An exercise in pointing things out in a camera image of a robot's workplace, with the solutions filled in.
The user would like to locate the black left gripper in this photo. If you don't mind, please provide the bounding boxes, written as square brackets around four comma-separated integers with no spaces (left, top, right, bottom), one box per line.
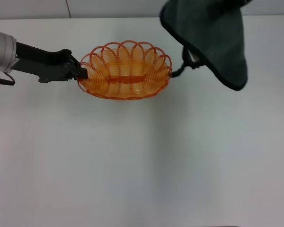
[10,41,89,84]

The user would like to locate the dark grey towel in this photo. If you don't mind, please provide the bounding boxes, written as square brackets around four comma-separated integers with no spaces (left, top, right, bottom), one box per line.
[159,0,254,92]

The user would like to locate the orange woven plastic basket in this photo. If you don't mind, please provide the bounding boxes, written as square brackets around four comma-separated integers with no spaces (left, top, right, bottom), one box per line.
[77,40,173,100]

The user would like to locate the left arm cable with plug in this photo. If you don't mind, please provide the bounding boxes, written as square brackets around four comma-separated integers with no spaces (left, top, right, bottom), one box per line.
[0,72,16,86]

